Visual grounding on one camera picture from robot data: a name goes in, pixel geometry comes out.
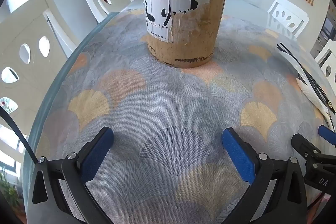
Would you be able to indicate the brown cardboard cylinder container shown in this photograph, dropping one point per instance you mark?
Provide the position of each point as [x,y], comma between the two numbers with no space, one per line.
[183,16]

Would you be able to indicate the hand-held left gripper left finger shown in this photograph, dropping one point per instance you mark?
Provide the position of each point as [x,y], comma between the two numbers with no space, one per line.
[96,153]

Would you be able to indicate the green potted plant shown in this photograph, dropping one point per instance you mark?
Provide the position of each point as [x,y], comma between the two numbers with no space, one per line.
[9,187]

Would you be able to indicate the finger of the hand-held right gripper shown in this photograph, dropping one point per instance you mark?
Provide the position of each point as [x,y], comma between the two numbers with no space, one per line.
[327,133]
[302,144]

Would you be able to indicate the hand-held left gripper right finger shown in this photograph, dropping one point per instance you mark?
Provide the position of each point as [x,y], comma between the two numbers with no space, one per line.
[238,158]

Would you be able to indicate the white serrated plastic knife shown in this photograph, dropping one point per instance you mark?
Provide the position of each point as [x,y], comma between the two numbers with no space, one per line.
[296,62]

